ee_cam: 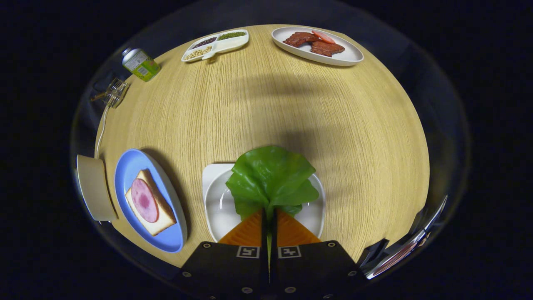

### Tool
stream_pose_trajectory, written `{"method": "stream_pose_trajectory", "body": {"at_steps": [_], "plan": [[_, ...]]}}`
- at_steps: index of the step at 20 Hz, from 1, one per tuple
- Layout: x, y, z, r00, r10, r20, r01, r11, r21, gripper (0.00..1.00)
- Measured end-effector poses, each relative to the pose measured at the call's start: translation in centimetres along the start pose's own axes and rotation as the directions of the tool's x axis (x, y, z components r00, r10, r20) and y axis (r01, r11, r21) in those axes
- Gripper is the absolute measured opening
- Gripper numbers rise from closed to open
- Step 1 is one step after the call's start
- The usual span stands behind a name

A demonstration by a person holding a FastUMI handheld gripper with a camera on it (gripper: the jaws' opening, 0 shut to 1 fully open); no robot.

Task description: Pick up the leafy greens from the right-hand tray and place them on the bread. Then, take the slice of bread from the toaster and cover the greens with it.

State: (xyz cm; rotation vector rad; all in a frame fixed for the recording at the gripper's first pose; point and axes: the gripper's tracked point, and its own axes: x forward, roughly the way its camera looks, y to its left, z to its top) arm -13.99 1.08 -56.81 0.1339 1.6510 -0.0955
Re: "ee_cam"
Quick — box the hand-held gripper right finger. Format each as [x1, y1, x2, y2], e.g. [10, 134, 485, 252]
[273, 208, 369, 300]

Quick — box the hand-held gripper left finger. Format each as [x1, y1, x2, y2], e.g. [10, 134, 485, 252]
[173, 208, 269, 300]

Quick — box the green lettuce leaf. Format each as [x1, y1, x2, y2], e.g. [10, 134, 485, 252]
[226, 145, 320, 271]

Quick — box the white square plate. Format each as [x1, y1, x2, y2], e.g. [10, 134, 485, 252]
[202, 163, 326, 242]

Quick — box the bread slice with ham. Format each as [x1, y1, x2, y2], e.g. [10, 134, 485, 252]
[125, 169, 177, 237]

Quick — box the dark shiny object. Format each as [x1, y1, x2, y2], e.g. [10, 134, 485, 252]
[358, 195, 448, 280]

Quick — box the pink ham slice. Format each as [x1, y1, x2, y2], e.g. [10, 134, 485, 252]
[131, 178, 159, 223]

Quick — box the blue round plate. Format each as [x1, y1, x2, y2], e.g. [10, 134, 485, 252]
[114, 149, 188, 253]

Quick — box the white toaster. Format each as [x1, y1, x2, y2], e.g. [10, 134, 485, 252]
[76, 155, 118, 222]

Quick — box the white oval meat plate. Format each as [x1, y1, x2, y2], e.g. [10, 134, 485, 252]
[271, 27, 364, 67]

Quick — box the pile of yellow soybeans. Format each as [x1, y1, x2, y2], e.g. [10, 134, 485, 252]
[184, 46, 213, 60]

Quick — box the brown meat slice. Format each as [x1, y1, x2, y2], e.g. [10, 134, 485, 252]
[283, 32, 319, 47]
[310, 40, 345, 57]

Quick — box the green drink bottle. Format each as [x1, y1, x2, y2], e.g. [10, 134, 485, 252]
[122, 47, 161, 82]

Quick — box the white divided dish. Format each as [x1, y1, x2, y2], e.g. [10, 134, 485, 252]
[181, 29, 249, 63]

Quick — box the pink sausage slice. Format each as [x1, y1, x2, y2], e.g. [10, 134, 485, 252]
[311, 30, 336, 44]

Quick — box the white toaster cable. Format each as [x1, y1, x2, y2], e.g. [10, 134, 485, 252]
[95, 106, 110, 159]

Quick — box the metal wire basket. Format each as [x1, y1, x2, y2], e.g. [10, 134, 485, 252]
[91, 78, 129, 109]

